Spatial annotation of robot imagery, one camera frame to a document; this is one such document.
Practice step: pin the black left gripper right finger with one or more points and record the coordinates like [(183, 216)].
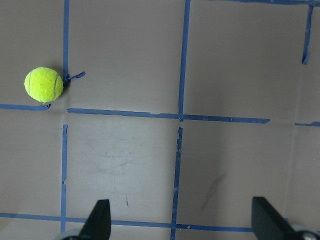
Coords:
[(268, 224)]

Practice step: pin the brown paper table cover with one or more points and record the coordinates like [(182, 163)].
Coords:
[(177, 111)]

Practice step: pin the tennis ball on loose tape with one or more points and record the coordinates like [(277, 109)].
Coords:
[(43, 84)]

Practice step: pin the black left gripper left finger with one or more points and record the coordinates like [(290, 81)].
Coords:
[(98, 224)]

